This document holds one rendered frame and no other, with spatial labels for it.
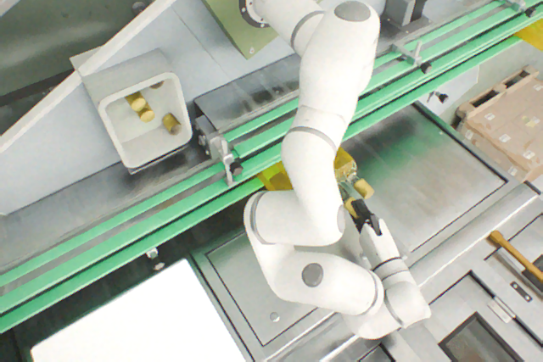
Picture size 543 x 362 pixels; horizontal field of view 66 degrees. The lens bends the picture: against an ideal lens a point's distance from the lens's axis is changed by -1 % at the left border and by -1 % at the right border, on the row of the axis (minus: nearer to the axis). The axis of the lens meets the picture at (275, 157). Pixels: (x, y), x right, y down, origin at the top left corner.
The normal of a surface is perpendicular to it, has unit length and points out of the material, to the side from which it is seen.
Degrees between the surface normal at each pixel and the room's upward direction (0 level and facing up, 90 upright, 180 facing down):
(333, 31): 96
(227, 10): 3
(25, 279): 90
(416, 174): 91
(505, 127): 99
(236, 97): 90
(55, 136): 0
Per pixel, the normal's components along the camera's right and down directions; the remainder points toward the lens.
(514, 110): 0.07, -0.51
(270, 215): -0.66, -0.14
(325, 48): -0.19, -0.57
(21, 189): 0.56, 0.66
